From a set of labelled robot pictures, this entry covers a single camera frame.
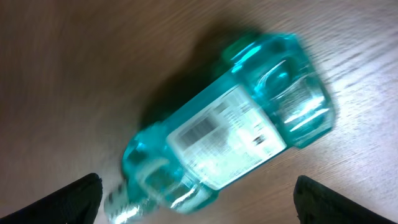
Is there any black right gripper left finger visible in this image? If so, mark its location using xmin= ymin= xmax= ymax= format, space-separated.
xmin=1 ymin=173 xmax=103 ymax=224

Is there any teal mouthwash bottle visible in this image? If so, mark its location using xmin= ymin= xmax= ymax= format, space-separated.
xmin=104 ymin=34 xmax=336 ymax=223

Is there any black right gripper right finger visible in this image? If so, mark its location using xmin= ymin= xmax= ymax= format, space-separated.
xmin=294 ymin=175 xmax=396 ymax=224

